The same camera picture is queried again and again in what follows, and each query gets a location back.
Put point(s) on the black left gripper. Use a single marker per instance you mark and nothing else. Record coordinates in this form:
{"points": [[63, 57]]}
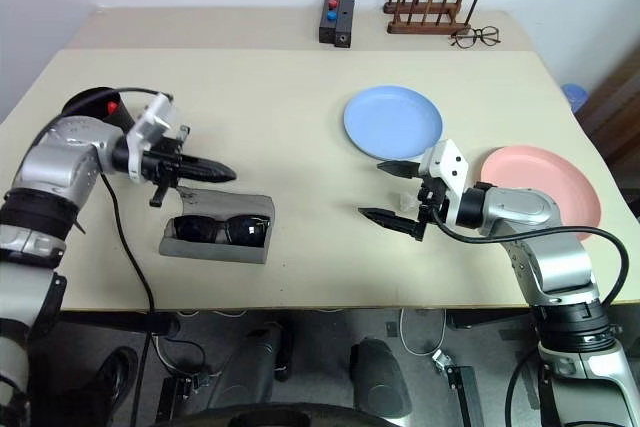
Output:
{"points": [[162, 167]]}

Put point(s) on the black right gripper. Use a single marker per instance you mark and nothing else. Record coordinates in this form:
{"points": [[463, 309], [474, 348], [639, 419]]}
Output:
{"points": [[431, 197]]}

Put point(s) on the black sunglasses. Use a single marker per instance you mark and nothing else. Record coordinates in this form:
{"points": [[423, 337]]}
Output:
{"points": [[195, 229]]}

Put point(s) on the grey felt glasses case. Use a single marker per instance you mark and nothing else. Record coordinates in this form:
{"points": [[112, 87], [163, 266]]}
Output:
{"points": [[210, 253]]}

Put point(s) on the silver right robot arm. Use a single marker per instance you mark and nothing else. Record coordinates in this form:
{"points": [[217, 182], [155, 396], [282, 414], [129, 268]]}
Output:
{"points": [[515, 204]]}

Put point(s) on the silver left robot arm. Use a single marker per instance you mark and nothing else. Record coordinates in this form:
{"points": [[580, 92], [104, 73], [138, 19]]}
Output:
{"points": [[60, 157]]}

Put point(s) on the crumpled white paper scrap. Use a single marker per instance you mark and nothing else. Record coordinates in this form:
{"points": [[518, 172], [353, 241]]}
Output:
{"points": [[404, 202]]}

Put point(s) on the light blue plate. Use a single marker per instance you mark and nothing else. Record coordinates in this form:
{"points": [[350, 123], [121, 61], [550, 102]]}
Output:
{"points": [[392, 122]]}

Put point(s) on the black plastic cup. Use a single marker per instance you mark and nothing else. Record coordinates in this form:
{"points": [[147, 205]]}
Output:
{"points": [[87, 99]]}

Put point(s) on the pink plate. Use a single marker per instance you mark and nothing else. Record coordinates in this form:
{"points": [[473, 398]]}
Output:
{"points": [[540, 167]]}

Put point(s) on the brown-framed clear eyeglasses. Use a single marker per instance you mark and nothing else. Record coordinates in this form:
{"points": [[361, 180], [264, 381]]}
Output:
{"points": [[462, 41]]}

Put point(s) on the brown wooden peg rack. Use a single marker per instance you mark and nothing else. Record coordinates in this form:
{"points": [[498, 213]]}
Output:
{"points": [[425, 27]]}

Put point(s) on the black box with buttons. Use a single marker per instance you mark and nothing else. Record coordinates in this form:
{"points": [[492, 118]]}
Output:
{"points": [[326, 32]]}

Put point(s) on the dark rounded shape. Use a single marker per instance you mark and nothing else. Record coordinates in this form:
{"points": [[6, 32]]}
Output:
{"points": [[255, 362], [380, 377]]}

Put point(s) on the blue round button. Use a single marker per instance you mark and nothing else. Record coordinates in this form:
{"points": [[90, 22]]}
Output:
{"points": [[332, 15]]}

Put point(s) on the blue round container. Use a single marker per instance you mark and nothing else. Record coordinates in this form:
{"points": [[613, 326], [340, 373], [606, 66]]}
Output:
{"points": [[575, 96]]}

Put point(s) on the dark wooden furniture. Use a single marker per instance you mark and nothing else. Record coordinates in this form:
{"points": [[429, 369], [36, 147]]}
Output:
{"points": [[617, 112]]}

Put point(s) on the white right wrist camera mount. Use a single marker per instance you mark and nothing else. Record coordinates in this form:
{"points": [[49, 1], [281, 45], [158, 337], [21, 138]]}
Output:
{"points": [[450, 162]]}

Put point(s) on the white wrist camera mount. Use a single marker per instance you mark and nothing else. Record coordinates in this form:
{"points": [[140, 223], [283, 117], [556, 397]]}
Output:
{"points": [[450, 162], [152, 117]]}

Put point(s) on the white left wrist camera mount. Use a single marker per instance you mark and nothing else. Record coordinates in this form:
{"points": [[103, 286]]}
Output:
{"points": [[152, 117]]}

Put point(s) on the black table frame bar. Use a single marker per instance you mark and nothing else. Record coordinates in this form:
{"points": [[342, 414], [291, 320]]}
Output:
{"points": [[490, 318], [115, 322]]}

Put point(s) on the black metal floor bracket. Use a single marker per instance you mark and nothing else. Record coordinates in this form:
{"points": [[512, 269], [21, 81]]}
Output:
{"points": [[465, 392]]}

